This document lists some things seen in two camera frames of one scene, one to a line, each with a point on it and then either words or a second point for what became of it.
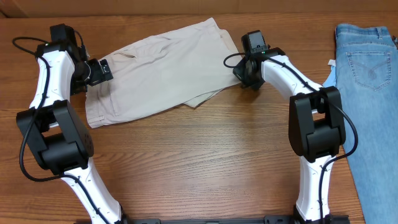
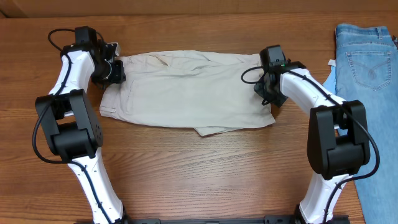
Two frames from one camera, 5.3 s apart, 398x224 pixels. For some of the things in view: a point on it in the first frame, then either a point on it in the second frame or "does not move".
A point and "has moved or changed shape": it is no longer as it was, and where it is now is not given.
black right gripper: [238, 74] → [259, 91]
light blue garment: [331, 79] does not move
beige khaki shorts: [172, 71] has moved or changed shape
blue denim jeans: [367, 81] does not move
